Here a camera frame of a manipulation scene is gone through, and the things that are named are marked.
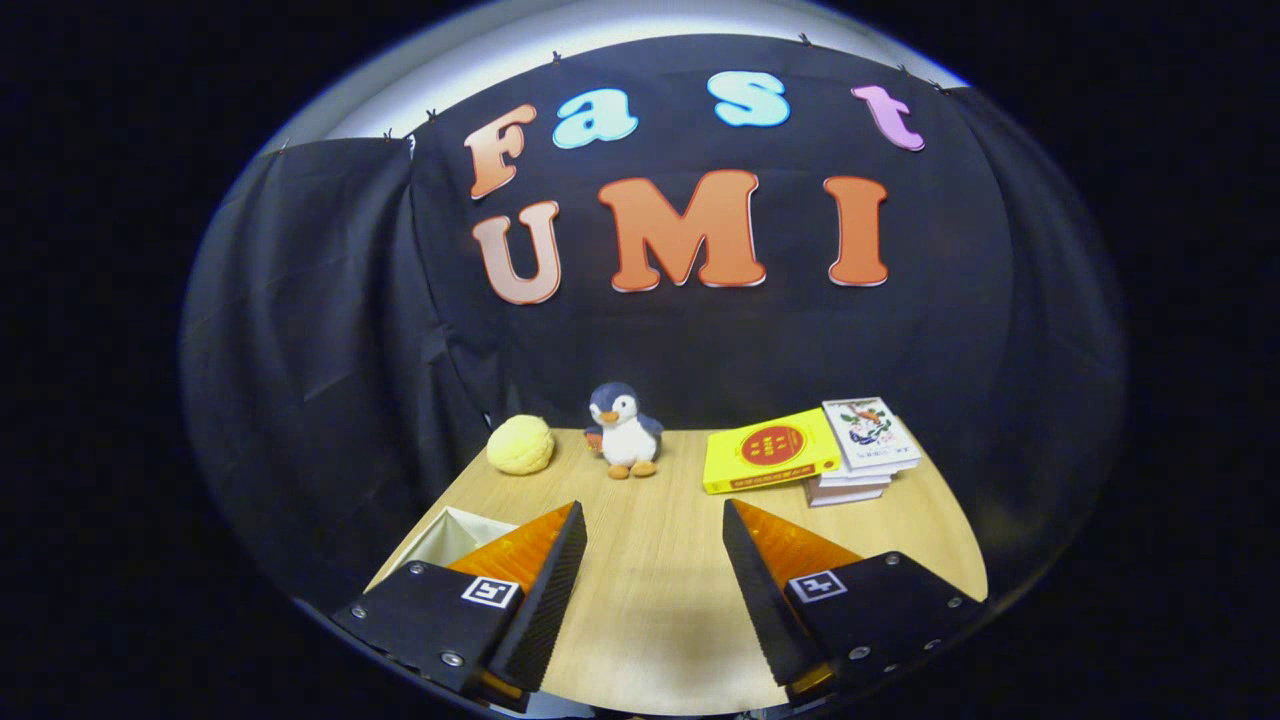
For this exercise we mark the penguin plush toy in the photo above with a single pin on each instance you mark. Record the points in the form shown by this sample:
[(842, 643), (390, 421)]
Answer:
[(625, 435)]

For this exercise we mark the yellow round plush bun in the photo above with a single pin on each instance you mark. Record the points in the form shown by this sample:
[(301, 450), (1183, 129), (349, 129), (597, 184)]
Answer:
[(520, 445)]

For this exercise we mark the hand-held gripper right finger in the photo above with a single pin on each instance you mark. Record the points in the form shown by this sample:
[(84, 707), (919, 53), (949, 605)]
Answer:
[(770, 610)]

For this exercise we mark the cream fabric storage box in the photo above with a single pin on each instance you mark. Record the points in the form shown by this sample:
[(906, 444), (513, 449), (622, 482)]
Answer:
[(450, 535)]

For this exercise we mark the illustrated white cover book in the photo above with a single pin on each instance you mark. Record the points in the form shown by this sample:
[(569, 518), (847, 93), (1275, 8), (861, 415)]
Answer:
[(870, 430)]

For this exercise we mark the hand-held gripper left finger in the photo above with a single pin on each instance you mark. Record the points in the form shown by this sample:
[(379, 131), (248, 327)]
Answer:
[(550, 600)]

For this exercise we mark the yellow book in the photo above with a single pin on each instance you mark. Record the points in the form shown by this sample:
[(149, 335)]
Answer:
[(770, 450)]

